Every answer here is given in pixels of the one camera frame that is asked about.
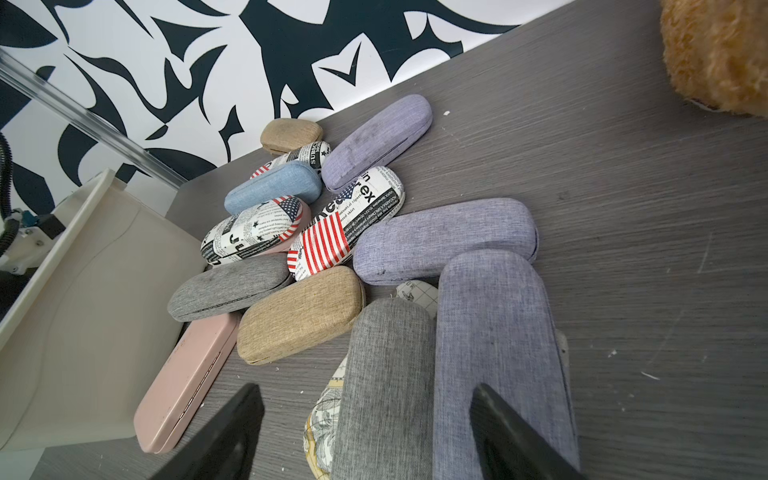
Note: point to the map print glasses case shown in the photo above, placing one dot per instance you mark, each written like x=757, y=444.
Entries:
x=322, y=423

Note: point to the pink hard case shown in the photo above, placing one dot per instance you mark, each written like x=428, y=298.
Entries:
x=183, y=382

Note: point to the flag newspaper case centre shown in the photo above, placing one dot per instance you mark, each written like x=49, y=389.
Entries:
x=376, y=195

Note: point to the purple case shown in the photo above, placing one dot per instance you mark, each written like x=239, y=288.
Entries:
x=377, y=142
x=495, y=327

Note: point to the newspaper flag case left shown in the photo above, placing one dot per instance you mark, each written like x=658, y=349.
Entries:
x=250, y=232

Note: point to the grey fabric case upright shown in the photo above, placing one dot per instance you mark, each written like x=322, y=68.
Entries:
x=385, y=428

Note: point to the grey fabric case horizontal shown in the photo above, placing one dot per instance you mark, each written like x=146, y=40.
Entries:
x=229, y=288

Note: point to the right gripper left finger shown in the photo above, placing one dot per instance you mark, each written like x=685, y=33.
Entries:
x=225, y=447

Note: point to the tan fabric case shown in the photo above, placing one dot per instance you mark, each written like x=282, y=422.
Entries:
x=301, y=316
x=283, y=135

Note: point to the newspaper print case at back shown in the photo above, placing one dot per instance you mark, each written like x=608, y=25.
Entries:
x=313, y=155

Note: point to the tan teddy bear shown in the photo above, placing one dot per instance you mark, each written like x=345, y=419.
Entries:
x=715, y=53

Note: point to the purple case horizontal middle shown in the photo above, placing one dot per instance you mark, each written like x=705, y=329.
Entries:
x=420, y=244

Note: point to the cream plastic storage box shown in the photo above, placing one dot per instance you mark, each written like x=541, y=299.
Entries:
x=89, y=333

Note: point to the light blue case at back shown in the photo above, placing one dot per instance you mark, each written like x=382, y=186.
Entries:
x=291, y=179

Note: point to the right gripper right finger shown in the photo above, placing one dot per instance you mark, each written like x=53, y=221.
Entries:
x=508, y=447

